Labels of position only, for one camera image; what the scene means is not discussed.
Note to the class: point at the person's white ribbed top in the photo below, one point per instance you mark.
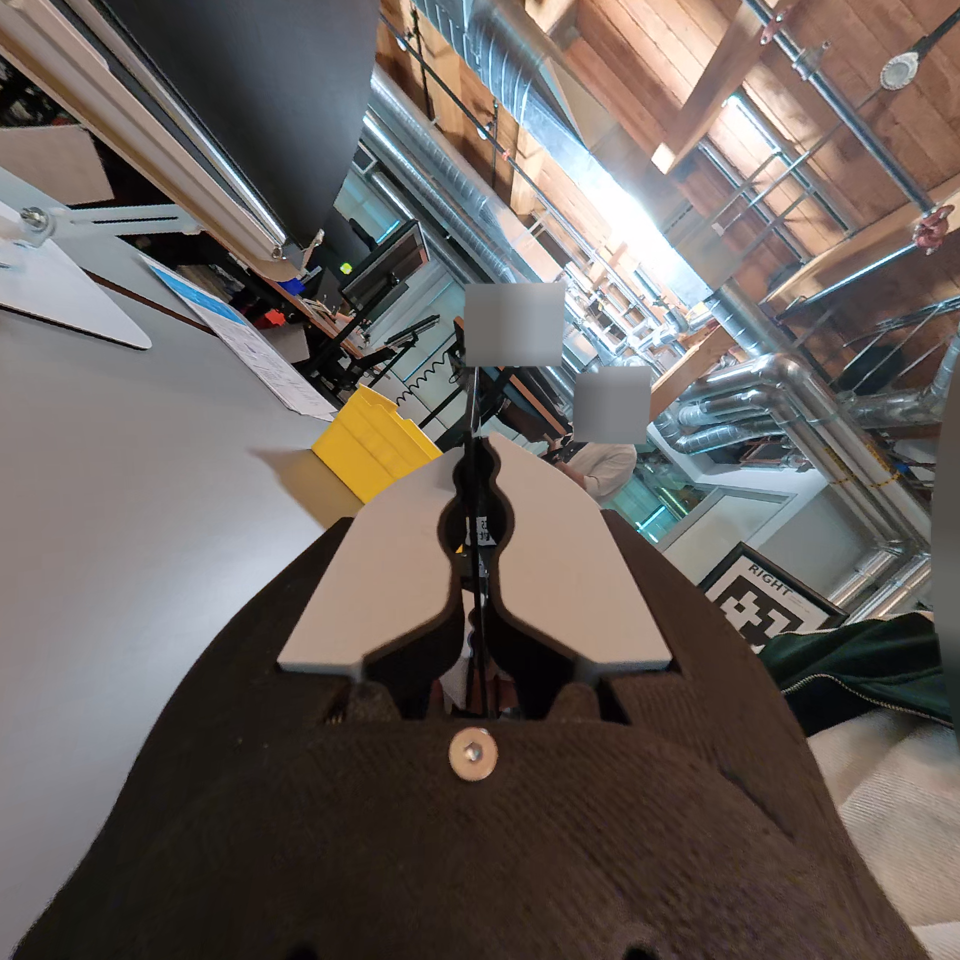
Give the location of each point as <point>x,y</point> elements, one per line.
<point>900,810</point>

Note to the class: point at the raised standing desk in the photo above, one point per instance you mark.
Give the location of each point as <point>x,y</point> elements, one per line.
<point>525,397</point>

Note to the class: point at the yellow plastic bin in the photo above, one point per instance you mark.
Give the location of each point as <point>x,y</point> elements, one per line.
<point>367,450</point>

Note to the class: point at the grey desk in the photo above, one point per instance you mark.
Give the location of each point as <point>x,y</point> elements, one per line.
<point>150,525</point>

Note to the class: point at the black computer monitor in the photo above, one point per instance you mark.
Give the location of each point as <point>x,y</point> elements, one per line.
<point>390,262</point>

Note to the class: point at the printed paper sheet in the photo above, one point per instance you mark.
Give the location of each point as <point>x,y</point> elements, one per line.
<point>247,352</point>

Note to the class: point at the framed tag sign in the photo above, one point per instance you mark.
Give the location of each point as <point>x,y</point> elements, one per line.
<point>765,600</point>

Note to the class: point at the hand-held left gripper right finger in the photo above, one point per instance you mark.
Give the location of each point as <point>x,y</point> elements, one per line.
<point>585,585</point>

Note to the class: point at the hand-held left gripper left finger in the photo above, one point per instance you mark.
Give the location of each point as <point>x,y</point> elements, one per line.
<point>375,585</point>

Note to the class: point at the person's green jacket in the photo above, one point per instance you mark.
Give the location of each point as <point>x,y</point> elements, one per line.
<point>862,660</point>

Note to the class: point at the large ribbed silver duct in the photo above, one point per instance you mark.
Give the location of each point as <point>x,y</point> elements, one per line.
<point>517,67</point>

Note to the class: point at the silver ventilation ducts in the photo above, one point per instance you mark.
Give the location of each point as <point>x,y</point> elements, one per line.
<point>787,382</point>

